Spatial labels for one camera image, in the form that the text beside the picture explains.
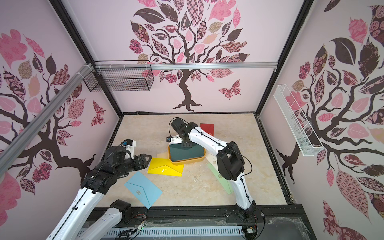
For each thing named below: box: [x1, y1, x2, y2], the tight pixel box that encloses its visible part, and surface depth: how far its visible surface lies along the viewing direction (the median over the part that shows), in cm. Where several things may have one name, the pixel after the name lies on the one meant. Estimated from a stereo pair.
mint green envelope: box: [207, 163, 234, 195], surface depth 85 cm
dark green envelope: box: [169, 143, 205, 162], surface depth 94 cm
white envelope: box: [205, 152, 219, 172], surface depth 96 cm
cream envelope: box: [156, 153, 169, 159], surface depth 98 cm
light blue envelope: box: [124, 171, 163, 210], surface depth 85 cm
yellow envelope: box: [147, 157, 184, 177], surface depth 91 cm
